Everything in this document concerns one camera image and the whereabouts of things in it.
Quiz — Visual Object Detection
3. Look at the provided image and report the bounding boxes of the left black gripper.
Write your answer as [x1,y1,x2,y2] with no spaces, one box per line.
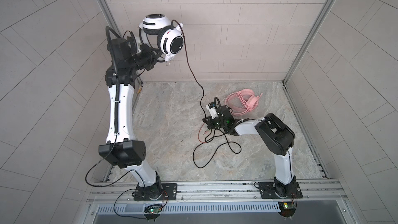
[124,46,162,74]

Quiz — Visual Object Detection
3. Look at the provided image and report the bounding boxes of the pink headphones with cable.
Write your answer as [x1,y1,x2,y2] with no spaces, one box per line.
[224,89,263,116]

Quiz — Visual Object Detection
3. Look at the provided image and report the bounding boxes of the white black headphones with cable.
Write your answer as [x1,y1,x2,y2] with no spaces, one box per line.
[141,13,242,155]

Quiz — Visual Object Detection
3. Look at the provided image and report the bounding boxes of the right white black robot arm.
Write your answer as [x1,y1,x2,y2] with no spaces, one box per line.
[203,103,302,199]

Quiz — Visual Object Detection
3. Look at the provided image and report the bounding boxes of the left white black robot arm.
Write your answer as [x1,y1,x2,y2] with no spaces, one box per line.
[98,38,162,200]

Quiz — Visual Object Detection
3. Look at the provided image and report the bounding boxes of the right circuit board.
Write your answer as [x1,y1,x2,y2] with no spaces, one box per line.
[278,201,296,218]

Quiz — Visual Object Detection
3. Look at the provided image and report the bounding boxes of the left circuit board green led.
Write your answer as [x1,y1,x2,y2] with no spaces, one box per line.
[144,204,163,215]

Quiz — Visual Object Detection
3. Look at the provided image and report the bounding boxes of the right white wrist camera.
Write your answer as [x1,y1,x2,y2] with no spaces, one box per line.
[206,102,218,119]

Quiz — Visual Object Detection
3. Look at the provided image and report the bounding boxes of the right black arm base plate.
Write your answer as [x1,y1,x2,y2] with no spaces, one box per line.
[258,180,303,199]

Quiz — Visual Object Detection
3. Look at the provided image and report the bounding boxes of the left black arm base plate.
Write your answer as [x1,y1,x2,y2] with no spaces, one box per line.
[132,183,177,201]

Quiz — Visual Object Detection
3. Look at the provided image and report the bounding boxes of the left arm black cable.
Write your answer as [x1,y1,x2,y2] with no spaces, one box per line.
[84,149,137,188]

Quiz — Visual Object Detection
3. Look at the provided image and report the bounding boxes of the aluminium mounting rail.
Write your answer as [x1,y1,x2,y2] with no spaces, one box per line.
[84,179,347,204]

